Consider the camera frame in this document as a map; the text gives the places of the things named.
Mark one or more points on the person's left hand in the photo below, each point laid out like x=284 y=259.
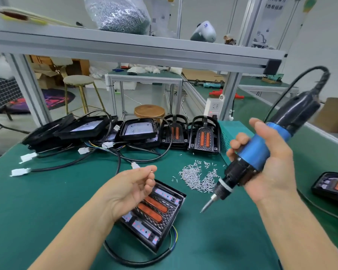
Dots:
x=129 y=188

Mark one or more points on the person's right hand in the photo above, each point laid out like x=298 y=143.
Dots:
x=276 y=168

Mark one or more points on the black cover orange strips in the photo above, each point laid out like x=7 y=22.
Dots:
x=204 y=136
x=174 y=132
x=152 y=209

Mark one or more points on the blue black electric screwdriver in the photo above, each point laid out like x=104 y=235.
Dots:
x=296 y=115

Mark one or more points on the heap of small silver screws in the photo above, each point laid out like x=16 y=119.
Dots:
x=197 y=177

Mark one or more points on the stack of unassembled lamp housings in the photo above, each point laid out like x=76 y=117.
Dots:
x=90 y=129

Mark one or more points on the person's left forearm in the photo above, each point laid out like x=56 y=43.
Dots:
x=73 y=239

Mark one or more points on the teal power supply box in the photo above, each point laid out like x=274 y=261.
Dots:
x=234 y=135

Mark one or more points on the brown cardboard box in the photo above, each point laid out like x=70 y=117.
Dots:
x=332 y=115

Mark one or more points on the round brown wooden stool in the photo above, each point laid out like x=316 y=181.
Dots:
x=149 y=111

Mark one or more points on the white power strip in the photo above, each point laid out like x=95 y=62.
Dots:
x=213 y=106

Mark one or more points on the green workbench white legs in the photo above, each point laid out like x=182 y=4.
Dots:
x=259 y=81

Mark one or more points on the red tool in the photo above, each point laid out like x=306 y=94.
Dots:
x=219 y=94

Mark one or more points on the teal hand tool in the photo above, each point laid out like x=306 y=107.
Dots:
x=211 y=85

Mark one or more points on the small green workbench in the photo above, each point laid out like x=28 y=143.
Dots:
x=143 y=76

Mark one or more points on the round beige stool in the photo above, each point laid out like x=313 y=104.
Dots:
x=78 y=80

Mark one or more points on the colourful round rug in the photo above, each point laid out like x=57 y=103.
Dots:
x=45 y=99

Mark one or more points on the open brown cardboard carton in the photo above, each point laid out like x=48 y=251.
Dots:
x=45 y=76

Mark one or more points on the white handheld device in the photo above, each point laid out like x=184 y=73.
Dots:
x=204 y=32

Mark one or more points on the black checked cloth table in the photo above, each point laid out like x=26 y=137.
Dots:
x=3 y=92

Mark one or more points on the clear bag of screws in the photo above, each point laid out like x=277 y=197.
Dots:
x=118 y=14

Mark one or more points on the beige flat folder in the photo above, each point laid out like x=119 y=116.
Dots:
x=28 y=18

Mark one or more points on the aluminium shelf frame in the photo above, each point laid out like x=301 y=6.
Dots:
x=129 y=47

